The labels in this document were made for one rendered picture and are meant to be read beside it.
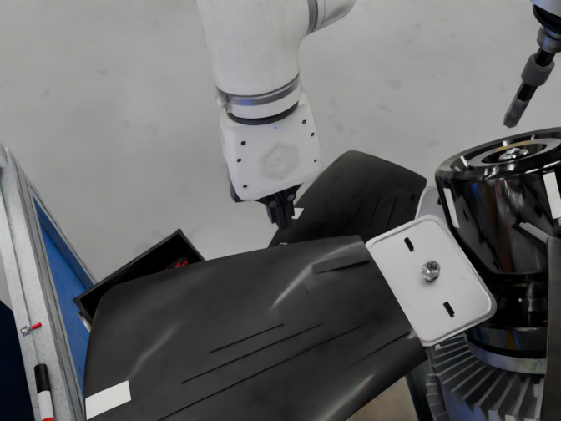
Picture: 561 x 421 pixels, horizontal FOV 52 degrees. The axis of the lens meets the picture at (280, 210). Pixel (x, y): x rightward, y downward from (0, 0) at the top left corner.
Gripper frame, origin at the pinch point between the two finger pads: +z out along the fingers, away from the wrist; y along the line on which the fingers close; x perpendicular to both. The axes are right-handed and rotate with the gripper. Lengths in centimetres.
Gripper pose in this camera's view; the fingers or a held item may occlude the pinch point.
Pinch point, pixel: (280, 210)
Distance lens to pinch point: 68.2
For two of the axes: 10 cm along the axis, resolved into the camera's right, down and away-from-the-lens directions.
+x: -3.8, -6.0, 7.1
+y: 9.2, -3.5, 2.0
